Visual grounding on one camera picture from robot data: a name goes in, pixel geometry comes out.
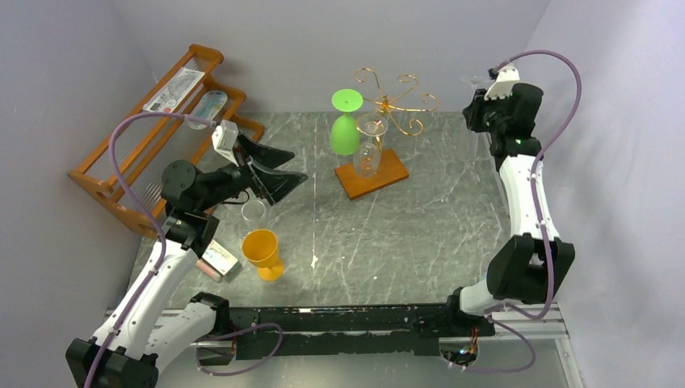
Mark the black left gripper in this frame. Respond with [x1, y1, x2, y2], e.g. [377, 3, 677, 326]
[199, 133, 308, 212]

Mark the tall clear flute glass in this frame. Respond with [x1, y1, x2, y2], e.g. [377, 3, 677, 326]
[458, 75, 486, 163]

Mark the green plastic wine glass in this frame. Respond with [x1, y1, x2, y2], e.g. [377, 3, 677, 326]
[330, 88, 364, 156]

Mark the orange plastic wine glass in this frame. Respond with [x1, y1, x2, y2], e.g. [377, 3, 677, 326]
[242, 229, 284, 281]

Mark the clear wine glass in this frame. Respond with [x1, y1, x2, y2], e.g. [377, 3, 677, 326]
[353, 113, 389, 179]

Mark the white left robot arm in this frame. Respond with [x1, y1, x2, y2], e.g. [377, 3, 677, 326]
[65, 134, 306, 387]

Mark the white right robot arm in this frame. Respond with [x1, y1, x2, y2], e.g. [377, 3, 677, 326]
[443, 82, 575, 335]

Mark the orange wooden shelf rack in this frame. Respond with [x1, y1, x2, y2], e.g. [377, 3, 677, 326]
[68, 44, 265, 238]

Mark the clear glass tumbler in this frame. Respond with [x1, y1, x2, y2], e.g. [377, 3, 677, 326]
[241, 200, 268, 226]

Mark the blue white blister pack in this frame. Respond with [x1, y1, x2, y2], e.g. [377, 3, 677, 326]
[191, 90, 228, 121]

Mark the small printed cardboard box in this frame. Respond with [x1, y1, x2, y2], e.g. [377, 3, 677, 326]
[195, 240, 242, 283]

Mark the white printed package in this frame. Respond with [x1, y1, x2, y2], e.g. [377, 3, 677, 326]
[142, 67, 205, 112]

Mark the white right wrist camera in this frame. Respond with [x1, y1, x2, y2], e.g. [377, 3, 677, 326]
[484, 62, 520, 101]

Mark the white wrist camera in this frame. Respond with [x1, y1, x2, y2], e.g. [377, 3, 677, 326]
[211, 120, 240, 166]
[484, 62, 520, 101]

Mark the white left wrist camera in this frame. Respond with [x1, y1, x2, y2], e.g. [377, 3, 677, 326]
[211, 120, 240, 166]

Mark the gold wire wine glass rack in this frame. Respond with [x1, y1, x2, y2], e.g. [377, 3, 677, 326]
[334, 68, 439, 200]

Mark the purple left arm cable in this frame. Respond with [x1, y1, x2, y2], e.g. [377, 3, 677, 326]
[82, 112, 215, 388]

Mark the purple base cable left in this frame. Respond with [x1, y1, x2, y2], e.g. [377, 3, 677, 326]
[193, 322, 284, 377]

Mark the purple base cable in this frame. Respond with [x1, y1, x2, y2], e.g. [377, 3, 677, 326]
[448, 313, 537, 375]
[193, 322, 284, 377]

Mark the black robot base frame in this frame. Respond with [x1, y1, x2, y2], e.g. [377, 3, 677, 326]
[196, 293, 495, 361]

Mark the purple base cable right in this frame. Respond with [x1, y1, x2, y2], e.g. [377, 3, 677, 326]
[448, 313, 537, 375]

